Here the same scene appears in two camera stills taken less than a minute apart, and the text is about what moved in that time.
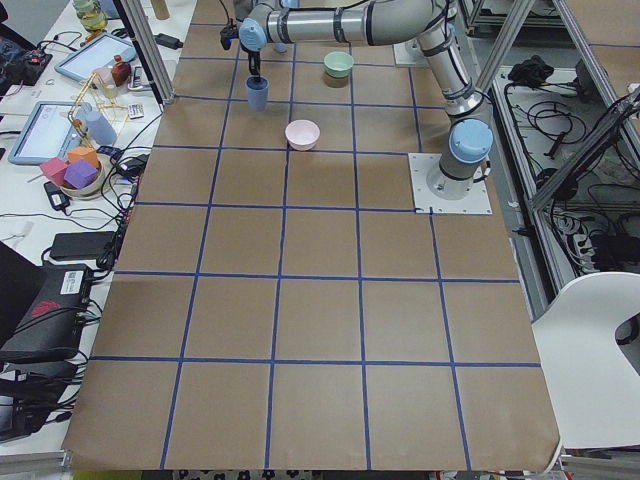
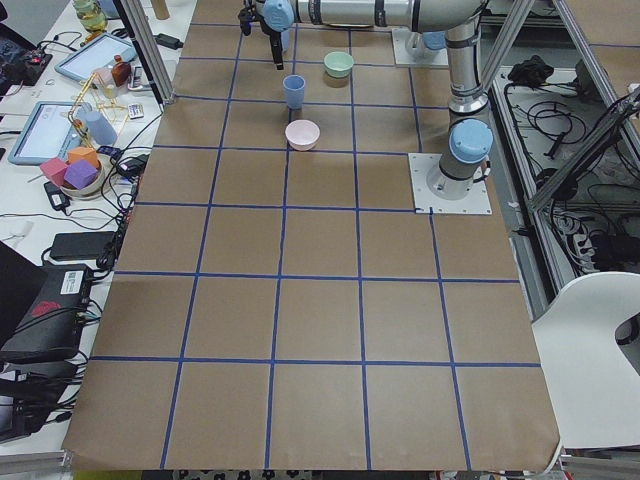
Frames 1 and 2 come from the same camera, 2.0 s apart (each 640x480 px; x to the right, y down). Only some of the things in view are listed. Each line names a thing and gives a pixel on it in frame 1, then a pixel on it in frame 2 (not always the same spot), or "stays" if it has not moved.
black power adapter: (168, 41) stays
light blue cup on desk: (98, 126) stays
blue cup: (257, 92) to (294, 86)
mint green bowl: (338, 64) stays
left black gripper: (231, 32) to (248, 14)
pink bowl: (302, 134) stays
